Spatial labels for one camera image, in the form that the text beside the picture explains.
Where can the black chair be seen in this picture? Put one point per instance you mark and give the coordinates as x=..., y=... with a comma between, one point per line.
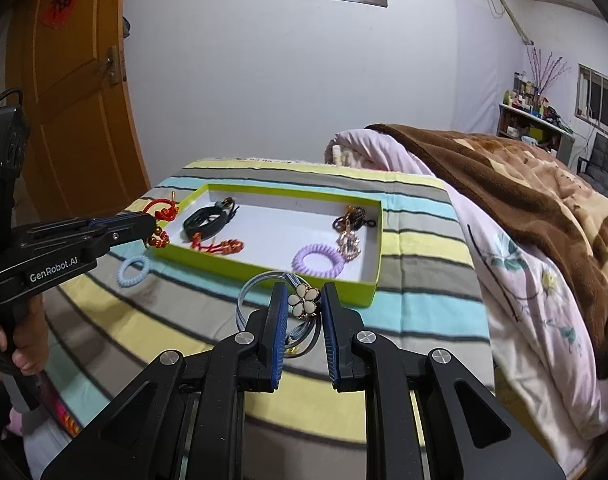
x=594, y=170

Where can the pink floral quilt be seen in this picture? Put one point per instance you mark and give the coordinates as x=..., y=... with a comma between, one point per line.
x=537, y=333

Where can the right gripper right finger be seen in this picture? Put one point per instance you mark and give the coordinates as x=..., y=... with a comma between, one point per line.
x=346, y=370

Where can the striped fleece blanket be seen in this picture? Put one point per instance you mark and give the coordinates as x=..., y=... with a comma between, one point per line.
x=390, y=245

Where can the brown patterned blanket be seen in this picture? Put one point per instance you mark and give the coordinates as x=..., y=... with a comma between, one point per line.
x=537, y=201

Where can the green shallow tray box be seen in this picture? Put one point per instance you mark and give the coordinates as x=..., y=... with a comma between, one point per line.
x=274, y=224

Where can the window with bars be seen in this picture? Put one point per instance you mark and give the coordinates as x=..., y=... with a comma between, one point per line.
x=592, y=98

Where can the dried branch bouquet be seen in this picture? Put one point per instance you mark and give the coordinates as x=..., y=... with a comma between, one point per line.
x=546, y=68

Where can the left hand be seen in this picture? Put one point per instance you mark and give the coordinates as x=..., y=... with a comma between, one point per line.
x=31, y=339

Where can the cluttered white shelf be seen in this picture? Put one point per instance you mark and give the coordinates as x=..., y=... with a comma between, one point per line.
x=525, y=115

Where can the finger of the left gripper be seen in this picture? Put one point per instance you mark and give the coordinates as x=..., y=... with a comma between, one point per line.
x=125, y=228

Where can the brass door latch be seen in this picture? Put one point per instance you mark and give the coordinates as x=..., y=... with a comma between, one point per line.
x=113, y=66

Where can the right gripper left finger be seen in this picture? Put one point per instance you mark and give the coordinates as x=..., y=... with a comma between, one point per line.
x=270, y=329

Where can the red knot cord charm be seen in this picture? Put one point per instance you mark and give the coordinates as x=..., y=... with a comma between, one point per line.
x=164, y=209

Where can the wall conduit pipe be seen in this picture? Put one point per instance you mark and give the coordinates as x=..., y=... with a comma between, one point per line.
x=523, y=35

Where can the wooden door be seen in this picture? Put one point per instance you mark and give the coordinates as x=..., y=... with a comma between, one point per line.
x=83, y=157

